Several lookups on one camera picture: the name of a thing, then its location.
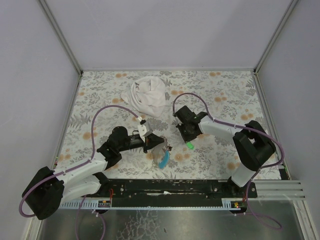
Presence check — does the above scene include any green tagged key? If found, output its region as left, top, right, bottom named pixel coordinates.
left=186, top=142, right=194, bottom=150

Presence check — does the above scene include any blue key tag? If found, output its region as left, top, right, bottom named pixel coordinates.
left=157, top=150, right=170, bottom=169

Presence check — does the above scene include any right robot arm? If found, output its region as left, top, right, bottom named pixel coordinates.
left=173, top=106, right=276, bottom=188

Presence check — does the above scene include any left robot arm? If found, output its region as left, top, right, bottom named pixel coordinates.
left=19, top=125, right=165, bottom=220

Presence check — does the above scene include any floral table mat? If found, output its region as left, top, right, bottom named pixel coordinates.
left=56, top=71, right=267, bottom=179

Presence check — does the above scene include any crumpled white cloth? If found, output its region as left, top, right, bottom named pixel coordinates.
left=120, top=76, right=166, bottom=118

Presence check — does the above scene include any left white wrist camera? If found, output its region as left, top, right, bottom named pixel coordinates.
left=137, top=116, right=153, bottom=143

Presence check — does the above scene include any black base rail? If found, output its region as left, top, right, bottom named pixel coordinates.
left=87, top=179, right=258, bottom=208

